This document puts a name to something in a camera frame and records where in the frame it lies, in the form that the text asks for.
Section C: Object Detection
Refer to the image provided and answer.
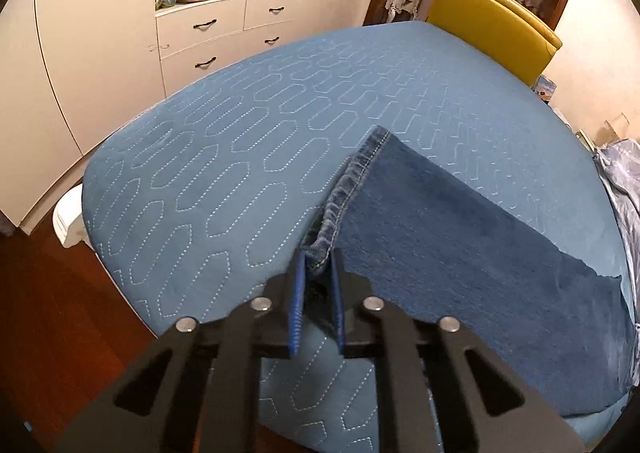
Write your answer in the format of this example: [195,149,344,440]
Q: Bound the yellow chair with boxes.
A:
[425,0,563,86]

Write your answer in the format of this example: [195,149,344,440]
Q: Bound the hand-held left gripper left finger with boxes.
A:
[52,249,308,453]

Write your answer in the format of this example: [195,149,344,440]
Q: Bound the blue denim pants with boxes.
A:
[300,126,638,416]

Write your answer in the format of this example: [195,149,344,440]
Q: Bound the clear glass object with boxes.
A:
[602,113,632,145]

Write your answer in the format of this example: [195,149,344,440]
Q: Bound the white cabinet drawer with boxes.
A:
[245,22,311,61]
[159,39,251,98]
[156,8,247,60]
[243,0,312,32]

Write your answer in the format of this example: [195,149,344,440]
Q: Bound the blue quilted bed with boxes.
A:
[80,20,636,453]

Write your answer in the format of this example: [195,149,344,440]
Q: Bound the white ornate side table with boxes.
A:
[385,0,426,25]

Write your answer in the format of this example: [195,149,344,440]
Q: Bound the white wall cabinet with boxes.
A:
[0,0,321,236]

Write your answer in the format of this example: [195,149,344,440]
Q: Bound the white plastic stool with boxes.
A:
[52,183,94,248]

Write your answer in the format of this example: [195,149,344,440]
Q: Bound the grey star print duvet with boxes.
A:
[592,137,640,334]

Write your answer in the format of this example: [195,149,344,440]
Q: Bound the small picture frame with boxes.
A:
[532,76,559,105]

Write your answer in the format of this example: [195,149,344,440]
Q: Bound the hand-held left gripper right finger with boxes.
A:
[330,247,587,453]

